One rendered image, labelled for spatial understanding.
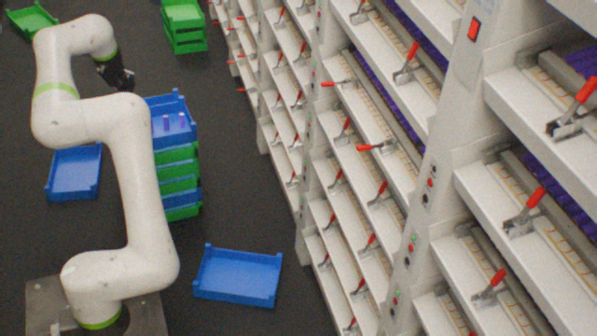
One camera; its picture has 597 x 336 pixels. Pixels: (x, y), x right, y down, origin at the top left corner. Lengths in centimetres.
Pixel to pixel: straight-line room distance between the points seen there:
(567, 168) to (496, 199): 22
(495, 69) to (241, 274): 152
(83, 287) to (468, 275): 92
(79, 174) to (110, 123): 125
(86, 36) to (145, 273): 75
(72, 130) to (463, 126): 94
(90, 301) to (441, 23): 107
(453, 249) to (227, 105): 210
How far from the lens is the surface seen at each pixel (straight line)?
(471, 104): 96
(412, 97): 119
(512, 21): 90
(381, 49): 133
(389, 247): 139
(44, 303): 184
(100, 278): 153
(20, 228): 257
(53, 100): 155
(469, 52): 95
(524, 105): 88
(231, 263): 227
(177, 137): 216
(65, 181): 272
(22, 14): 409
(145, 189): 151
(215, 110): 303
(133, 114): 150
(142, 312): 174
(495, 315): 108
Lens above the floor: 177
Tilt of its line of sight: 42 degrees down
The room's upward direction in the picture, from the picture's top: 4 degrees clockwise
